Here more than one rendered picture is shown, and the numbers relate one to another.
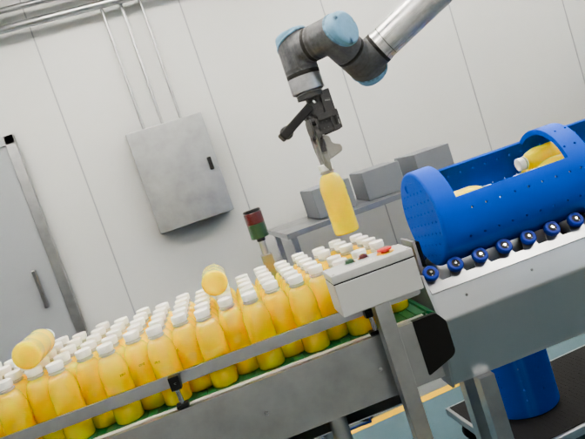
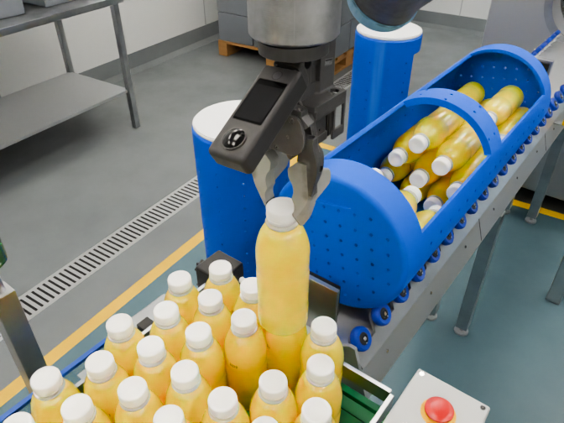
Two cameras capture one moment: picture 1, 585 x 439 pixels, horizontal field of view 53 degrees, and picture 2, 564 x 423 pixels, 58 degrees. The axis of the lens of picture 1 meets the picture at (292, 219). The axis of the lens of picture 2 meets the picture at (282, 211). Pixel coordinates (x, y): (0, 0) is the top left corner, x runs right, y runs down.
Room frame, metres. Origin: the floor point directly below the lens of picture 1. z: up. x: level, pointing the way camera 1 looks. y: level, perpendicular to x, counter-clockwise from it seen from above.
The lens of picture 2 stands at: (1.24, 0.22, 1.69)
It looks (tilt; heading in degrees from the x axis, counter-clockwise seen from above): 36 degrees down; 315
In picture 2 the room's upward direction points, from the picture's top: straight up
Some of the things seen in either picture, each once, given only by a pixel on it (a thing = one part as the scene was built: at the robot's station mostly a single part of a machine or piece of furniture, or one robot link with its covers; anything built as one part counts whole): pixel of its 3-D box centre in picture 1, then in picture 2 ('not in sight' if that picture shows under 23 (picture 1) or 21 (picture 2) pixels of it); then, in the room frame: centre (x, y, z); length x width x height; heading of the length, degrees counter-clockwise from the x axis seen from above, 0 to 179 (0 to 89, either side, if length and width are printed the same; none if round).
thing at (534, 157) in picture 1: (548, 153); (436, 127); (1.74, -0.79, 1.15); 0.19 x 0.07 x 0.07; 97
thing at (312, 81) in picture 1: (306, 85); (291, 14); (1.59, -0.15, 1.55); 0.10 x 0.09 x 0.05; 7
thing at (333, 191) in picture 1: (337, 200); (283, 271); (1.59, -0.13, 1.23); 0.07 x 0.07 x 0.19
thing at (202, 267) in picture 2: not in sight; (221, 284); (1.86, -0.23, 0.95); 0.10 x 0.07 x 0.10; 7
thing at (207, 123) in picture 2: not in sight; (241, 121); (2.27, -0.65, 1.03); 0.28 x 0.28 x 0.01
